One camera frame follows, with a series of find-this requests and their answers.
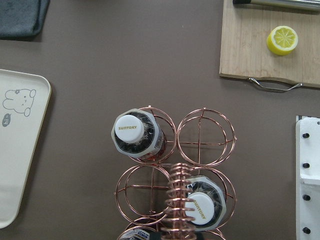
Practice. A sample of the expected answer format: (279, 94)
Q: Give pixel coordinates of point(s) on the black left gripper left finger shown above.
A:
(155, 235)

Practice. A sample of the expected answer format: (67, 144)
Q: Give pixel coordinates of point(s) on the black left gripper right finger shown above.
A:
(197, 236)

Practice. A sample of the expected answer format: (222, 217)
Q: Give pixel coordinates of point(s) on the copper wire bottle basket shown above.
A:
(153, 193)

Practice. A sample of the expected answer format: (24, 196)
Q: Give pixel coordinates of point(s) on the tea bottle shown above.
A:
(137, 134)
(208, 203)
(136, 233)

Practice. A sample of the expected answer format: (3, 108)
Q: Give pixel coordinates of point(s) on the tea bottle front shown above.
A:
(136, 233)

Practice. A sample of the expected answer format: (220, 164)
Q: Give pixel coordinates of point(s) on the wooden cutting board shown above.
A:
(244, 53)

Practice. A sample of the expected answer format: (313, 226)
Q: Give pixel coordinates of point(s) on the cream rabbit tray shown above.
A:
(24, 100)

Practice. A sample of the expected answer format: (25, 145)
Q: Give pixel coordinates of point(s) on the half lemon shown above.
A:
(282, 40)

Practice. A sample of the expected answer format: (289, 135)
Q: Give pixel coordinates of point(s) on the grey folded cloth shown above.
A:
(22, 18)

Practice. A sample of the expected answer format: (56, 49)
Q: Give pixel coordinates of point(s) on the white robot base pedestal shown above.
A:
(307, 137)

